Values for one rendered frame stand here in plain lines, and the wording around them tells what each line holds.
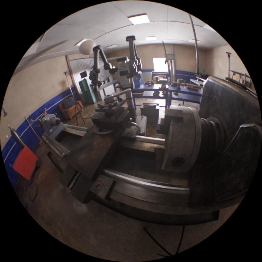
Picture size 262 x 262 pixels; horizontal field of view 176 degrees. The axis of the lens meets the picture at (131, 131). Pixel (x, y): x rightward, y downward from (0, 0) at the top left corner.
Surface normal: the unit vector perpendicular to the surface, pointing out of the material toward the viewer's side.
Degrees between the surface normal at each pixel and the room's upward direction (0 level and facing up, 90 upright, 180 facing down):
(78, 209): 0
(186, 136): 42
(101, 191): 0
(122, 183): 0
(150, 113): 90
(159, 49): 90
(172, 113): 16
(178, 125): 31
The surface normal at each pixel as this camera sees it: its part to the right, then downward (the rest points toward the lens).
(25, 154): 0.99, -0.11
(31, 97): 0.93, 0.12
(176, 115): -0.23, -0.55
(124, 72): -0.18, 0.66
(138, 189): -0.15, -0.75
